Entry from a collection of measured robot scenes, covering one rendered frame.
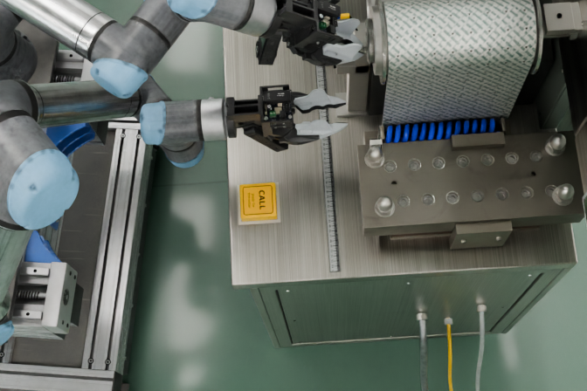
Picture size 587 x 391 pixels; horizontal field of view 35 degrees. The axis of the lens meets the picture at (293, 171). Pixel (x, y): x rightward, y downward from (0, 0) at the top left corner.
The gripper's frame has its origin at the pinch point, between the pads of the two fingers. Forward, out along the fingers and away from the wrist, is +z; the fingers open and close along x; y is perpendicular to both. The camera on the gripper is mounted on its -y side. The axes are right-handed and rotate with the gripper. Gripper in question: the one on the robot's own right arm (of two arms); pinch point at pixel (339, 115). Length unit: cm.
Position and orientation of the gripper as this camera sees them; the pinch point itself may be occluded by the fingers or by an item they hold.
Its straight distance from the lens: 170.8
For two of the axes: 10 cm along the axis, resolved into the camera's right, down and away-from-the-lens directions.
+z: 10.0, -0.7, -0.2
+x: -0.5, -9.3, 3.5
